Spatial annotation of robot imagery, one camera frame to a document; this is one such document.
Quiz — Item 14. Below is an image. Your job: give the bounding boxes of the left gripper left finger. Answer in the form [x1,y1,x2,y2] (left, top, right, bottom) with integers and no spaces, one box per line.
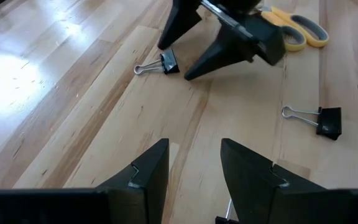
[96,138,170,224]

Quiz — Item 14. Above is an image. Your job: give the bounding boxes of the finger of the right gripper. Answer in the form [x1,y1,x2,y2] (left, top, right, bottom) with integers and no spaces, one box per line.
[157,0,203,50]
[183,26,255,82]

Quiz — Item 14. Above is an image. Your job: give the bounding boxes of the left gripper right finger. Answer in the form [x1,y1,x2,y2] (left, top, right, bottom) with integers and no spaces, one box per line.
[221,138,326,224]

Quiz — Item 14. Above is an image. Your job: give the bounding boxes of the yellow handled scissors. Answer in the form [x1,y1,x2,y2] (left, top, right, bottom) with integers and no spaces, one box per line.
[261,5,331,53]

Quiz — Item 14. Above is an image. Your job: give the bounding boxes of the black binder clip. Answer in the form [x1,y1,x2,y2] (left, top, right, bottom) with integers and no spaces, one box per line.
[214,198,239,224]
[281,105,343,141]
[133,49,180,76]

